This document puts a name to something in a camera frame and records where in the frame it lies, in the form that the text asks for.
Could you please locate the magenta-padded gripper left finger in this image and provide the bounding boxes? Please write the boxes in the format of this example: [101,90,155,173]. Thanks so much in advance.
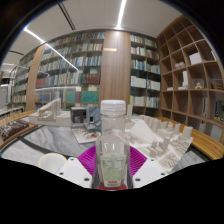
[54,146,101,190]

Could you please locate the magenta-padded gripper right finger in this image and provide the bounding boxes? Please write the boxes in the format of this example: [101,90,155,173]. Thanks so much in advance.
[128,146,170,190]

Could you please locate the clear plastic bottle white cap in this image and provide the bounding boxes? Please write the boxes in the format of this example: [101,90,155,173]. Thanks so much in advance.
[95,99,132,190]

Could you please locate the white city block model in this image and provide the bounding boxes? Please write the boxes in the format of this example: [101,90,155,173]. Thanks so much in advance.
[124,114,195,173]

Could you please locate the flat round red coaster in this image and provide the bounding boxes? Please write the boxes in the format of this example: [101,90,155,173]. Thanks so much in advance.
[99,182,130,192]

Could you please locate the white mug with yellow rim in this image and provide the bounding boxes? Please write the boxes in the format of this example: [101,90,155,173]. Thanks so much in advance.
[37,152,69,175]

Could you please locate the dark grey architectural model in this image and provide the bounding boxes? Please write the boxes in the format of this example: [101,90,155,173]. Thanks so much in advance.
[69,105,103,145]

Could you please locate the beige architectural model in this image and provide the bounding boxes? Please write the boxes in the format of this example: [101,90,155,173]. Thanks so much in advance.
[28,97,73,127]

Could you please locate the curved wooden bench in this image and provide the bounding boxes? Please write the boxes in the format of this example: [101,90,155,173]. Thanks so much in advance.
[0,109,38,152]
[155,115,224,162]

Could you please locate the wooden cubby shelf unit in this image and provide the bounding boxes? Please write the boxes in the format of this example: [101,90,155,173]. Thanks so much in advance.
[156,14,224,144]

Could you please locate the ceiling light strip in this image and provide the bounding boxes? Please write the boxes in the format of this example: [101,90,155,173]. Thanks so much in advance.
[116,0,128,30]

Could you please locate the tall bookshelf wall with books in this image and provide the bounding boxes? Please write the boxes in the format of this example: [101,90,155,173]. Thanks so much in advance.
[9,29,163,116]

